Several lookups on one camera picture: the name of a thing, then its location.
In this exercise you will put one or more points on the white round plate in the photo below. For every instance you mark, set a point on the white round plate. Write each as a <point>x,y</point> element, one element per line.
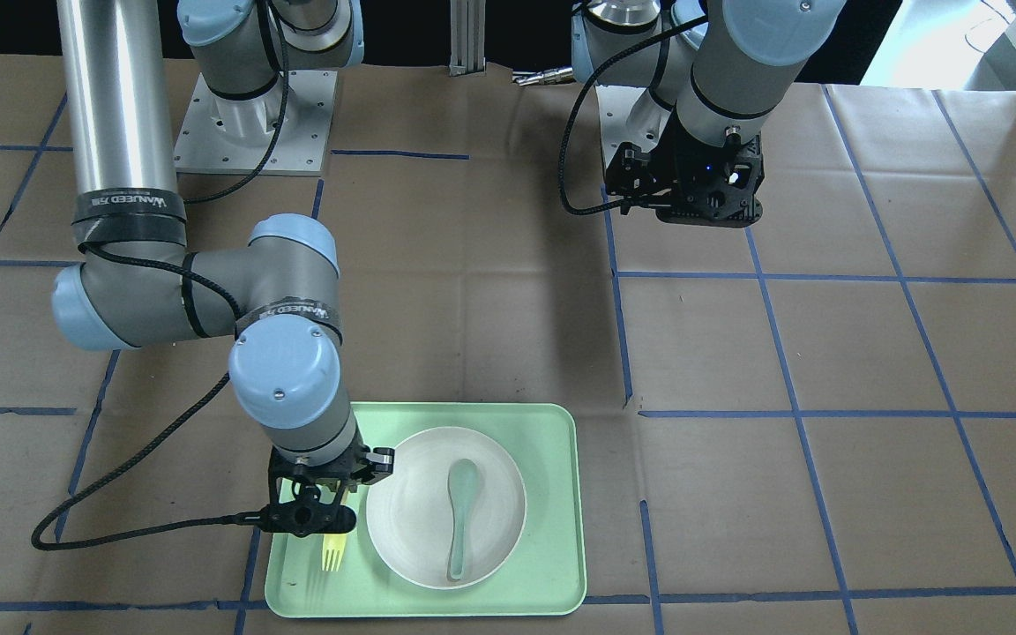
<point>410,518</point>

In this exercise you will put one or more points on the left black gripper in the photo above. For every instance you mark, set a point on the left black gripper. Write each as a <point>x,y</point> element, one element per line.
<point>678,159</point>

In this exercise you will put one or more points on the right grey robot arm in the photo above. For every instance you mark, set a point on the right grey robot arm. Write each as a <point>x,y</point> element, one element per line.
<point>139,284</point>

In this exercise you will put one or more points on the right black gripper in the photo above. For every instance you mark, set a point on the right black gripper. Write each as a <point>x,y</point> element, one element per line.
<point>377,463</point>

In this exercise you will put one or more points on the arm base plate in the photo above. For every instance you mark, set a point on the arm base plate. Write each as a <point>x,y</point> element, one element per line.
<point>221,137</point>
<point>630,114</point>

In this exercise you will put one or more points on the teal green spoon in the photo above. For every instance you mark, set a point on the teal green spoon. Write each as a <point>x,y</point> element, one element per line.
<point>463,484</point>

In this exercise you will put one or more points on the light green tray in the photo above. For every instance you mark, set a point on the light green tray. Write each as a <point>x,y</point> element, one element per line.
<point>546,573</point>

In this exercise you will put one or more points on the yellow plastic fork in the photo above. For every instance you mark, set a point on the yellow plastic fork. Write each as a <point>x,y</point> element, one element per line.
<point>333,546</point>

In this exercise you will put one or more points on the aluminium profile post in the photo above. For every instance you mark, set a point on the aluminium profile post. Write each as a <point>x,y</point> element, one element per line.
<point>467,37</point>

